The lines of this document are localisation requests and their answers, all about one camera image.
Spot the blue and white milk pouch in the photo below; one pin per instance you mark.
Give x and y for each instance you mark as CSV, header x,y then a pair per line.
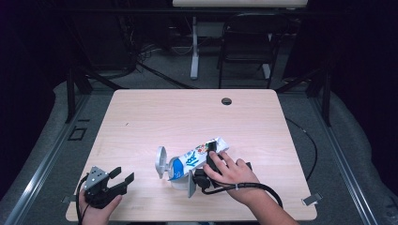
x,y
191,159

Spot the dark curtain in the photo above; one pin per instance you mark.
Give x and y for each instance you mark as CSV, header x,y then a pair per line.
x,y
28,78
366,78

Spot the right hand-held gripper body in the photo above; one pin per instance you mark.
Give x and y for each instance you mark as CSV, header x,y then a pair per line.
x,y
200,180

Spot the aluminium floor rail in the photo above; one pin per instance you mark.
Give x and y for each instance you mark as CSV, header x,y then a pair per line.
x,y
47,162
341,162

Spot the grey metal bracket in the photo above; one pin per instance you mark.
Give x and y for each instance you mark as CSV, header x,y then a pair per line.
x,y
313,199
70,198

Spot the white desk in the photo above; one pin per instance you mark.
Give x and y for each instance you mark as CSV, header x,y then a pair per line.
x,y
194,47

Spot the person's left hand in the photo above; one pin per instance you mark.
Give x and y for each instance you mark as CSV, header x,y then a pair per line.
x,y
95,215

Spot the black metal stand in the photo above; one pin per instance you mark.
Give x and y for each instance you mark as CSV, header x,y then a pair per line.
x,y
326,97
70,93

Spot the clear jug with white lid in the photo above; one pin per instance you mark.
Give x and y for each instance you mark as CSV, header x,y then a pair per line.
x,y
161,161

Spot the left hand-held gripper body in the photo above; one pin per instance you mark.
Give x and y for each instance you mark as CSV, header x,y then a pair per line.
x,y
97,193

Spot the person's right hand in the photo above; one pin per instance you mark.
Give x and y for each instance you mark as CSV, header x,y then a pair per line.
x,y
233,176

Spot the black folding chair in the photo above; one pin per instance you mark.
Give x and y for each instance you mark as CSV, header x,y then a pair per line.
x,y
250,37

